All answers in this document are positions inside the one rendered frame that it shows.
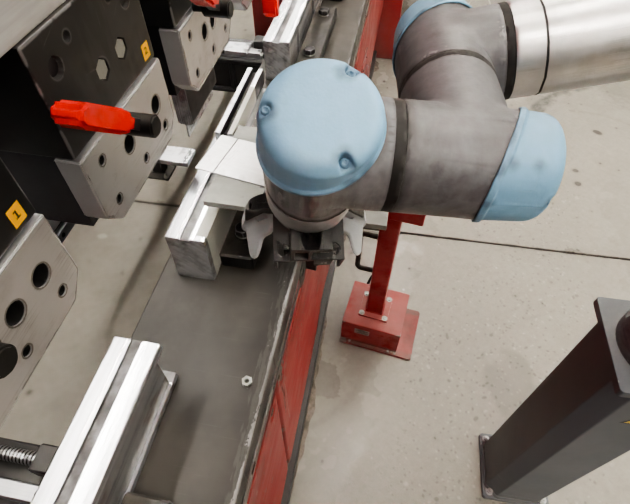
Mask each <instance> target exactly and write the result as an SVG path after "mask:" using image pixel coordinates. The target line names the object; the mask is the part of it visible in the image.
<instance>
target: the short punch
mask: <svg viewBox="0 0 630 504"><path fill-rule="evenodd" d="M215 83H216V77H215V71H214V67H213V68H212V70H211V72H210V74H209V75H208V77H207V79H206V80H205V82H204V84H203V85H202V87H201V89H200V90H199V91H195V90H186V89H181V90H180V92H179V93H178V95H177V96H175V95H171V97H172V100H173V104H174V108H175V111H176V115H177V119H178V122H179V123H180V124H185V125H186V129H187V133H188V137H190V136H191V134H192V132H193V130H194V128H195V127H196V125H197V123H198V121H199V119H200V118H201V116H202V114H203V112H204V110H205V109H206V107H207V105H208V103H209V101H210V100H211V98H212V96H213V92H212V89H213V87H214V85H215Z"/></svg>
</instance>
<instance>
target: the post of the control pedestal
mask: <svg viewBox="0 0 630 504"><path fill-rule="evenodd" d="M401 226H402V222H400V221H395V220H391V219H388V221H387V228H386V230H379V234H378V240H377V247H376V253H375V259H374V265H373V271H372V277H371V284H370V290H369V296H368V302H367V308H366V309H367V310H369V311H372V312H376V313H379V314H382V312H383V308H384V304H385V300H386V295H387V291H388V286H389V282H390V277H391V272H392V268H393V263H394V258H395V254H396V249H397V245H398V240H399V235H400V231H401Z"/></svg>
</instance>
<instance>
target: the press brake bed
mask: <svg viewBox="0 0 630 504"><path fill-rule="evenodd" d="M383 1H384V0H368V3H367V7H366V11H365V15H364V19H363V23H362V27H361V31H360V35H359V39H358V43H357V46H356V50H355V54H354V58H353V62H352V66H351V67H353V68H354V69H356V70H357V71H359V72H360V73H361V71H362V65H363V61H364V57H365V52H366V48H367V47H368V51H367V62H366V64H367V65H369V63H370V62H371V65H370V70H369V75H368V78H369V79H370V80H371V81H372V76H373V71H374V66H375V61H376V54H377V51H374V46H375V42H376V37H377V32H378V27H379V22H380V17H381V13H382V8H383ZM336 261H337V260H332V262H331V264H330V265H319V266H317V270H316V271H314V270H310V269H306V261H302V265H301V269H300V273H299V277H298V281H297V285H296V289H295V293H294V297H293V301H292V305H291V309H290V313H289V317H288V321H287V325H286V329H285V333H284V337H283V341H282V345H281V349H280V353H279V357H278V360H277V364H276V368H275V372H274V376H273V380H272V384H271V388H270V392H269V396H268V400H267V404H266V408H265V412H264V416H263V420H262V424H261V428H260V432H259V436H258V440H257V444H256V448H255V452H254V456H253V460H252V464H251V468H250V472H249V476H248V480H247V484H246V488H245V492H244V496H243V500H242V504H289V502H290V497H291V491H292V486H293V481H294V476H295V471H296V466H297V461H298V455H299V450H300V445H301V440H302V435H303V430H304V425H305V420H306V414H307V409H308V404H309V399H310V394H311V389H312V384H313V378H314V373H315V368H316V363H317V358H318V353H319V348H320V343H321V338H322V333H323V327H324V322H325V317H326V312H327V307H328V302H329V297H330V292H331V286H332V281H333V276H334V271H335V266H336Z"/></svg>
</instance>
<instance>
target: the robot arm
mask: <svg viewBox="0 0 630 504"><path fill-rule="evenodd" d="M392 66H393V72H394V75H395V78H396V81H397V90H398V98H392V97H383V96H380V94H379V92H378V90H377V88H376V87H375V85H374V84H373V82H372V81H371V80H370V79H369V78H368V77H367V76H366V75H365V74H364V73H360V72H359V71H357V70H356V69H354V68H353V67H351V66H349V65H348V64H347V63H345V62H342V61H338V60H334V59H326V58H317V59H309V60H305V61H301V62H299V63H296V64H294V65H292V66H290V67H288V68H286V69H285V70H283V71H282V72H281V73H280V74H278V75H277V76H276V77H275V78H274V79H273V80H272V82H271V83H270V84H269V86H268V87H267V89H266V90H265V92H264V94H263V96H262V98H261V101H260V104H259V108H258V111H257V114H256V118H257V134H256V153H257V158H258V161H259V164H260V166H261V168H262V170H263V181H264V187H265V192H266V193H263V194H260V195H257V196H255V197H253V198H251V199H250V200H249V201H248V203H247V205H246V206H245V211H244V213H243V216H242V229H243V230H244V231H246V234H247V241H248V248H249V254H250V256H251V257H252V258H254V259H255V258H257V257H258V256H259V254H260V251H261V247H262V243H263V240H264V238H265V237H266V236H268V235H270V234H272V232H273V251H274V264H275V268H278V262H289V261H308V262H310V261H314V266H319V265H330V264H331V262H332V260H337V267H339V266H340V265H341V264H342V262H343V261H344V260H345V255H344V234H346V235H347V237H348V239H349V242H350V245H351V249H352V252H353V253H354V255H356V256H358V255H359V254H360V253H361V249H362V234H363V227H364V226H365V225H366V215H365V211H378V212H379V211H384V212H394V213H405V214H417V215H428V216H440V217H451V218H463V219H471V221H472V222H480V221H481V220H495V221H519V222H520V221H527V220H530V219H533V218H535V217H536V216H538V215H539V214H541V213H542V212H543V211H544V210H545V209H546V208H547V207H548V205H549V203H550V201H551V199H552V198H553V197H554V196H555V195H556V193H557V191H558V188H559V186H560V183H561V180H562V177H563V173H564V169H565V163H566V140H565V135H564V132H563V129H562V127H561V125H560V123H559V122H558V121H557V119H556V118H554V117H553V116H551V115H549V114H547V113H542V112H535V111H529V110H528V109H527V108H526V107H519V108H518V109H510V108H508V107H507V103H506V100H507V99H513V98H520V97H526V96H533V95H539V94H546V93H552V92H559V91H565V90H572V89H578V88H585V87H591V86H598V85H604V84H611V83H617V82H624V81H630V0H509V1H505V2H500V3H496V4H490V5H485V6H480V7H474V8H473V7H472V6H471V5H470V4H468V3H467V2H466V1H465V0H418V1H416V2H415V3H413V4H412V5H411V6H410V7H409V8H408V9H407V10H406V11H405V13H404V14H403V15H402V17H401V18H400V20H399V22H398V24H397V27H396V30H395V34H394V44H393V56H392ZM343 233H344V234H343ZM278 244H283V251H284V257H282V256H281V255H280V254H278ZM334 254H336V255H334ZM616 341H617V344H618V347H619V349H620V351H621V353H622V355H623V357H624V358H625V359H626V361H627V362H628V363H629V364H630V310H629V311H628V312H627V313H626V314H625V315H624V316H623V317H622V318H621V319H620V320H619V322H618V324H617V327H616Z"/></svg>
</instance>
